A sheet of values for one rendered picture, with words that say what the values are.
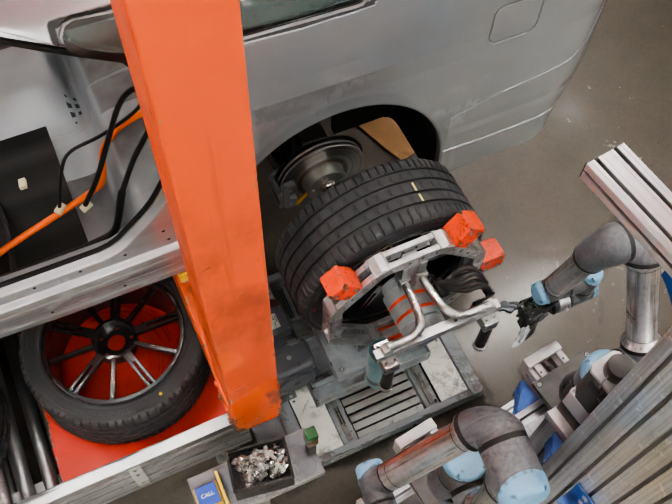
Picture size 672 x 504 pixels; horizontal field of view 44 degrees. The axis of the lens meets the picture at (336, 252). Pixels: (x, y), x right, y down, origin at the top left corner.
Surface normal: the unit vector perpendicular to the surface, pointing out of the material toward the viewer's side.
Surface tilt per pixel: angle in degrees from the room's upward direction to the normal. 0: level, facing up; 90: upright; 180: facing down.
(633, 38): 0
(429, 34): 90
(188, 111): 90
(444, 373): 0
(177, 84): 90
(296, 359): 0
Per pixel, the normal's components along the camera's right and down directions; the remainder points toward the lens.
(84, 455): 0.03, -0.49
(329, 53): 0.42, 0.72
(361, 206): -0.21, -0.38
